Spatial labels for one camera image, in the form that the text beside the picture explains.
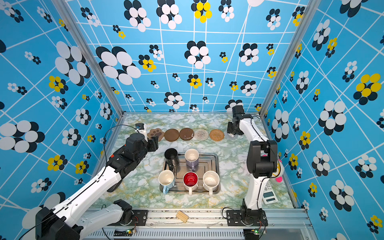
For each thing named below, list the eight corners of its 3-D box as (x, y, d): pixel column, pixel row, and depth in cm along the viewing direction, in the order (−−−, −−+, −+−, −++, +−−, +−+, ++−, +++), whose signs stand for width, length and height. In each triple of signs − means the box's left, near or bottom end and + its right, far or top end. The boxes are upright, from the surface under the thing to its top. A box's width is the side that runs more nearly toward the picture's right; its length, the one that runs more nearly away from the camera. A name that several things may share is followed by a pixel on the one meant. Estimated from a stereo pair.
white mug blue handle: (160, 197, 82) (155, 191, 74) (162, 176, 89) (159, 169, 81) (174, 197, 82) (172, 191, 74) (176, 176, 89) (174, 169, 81)
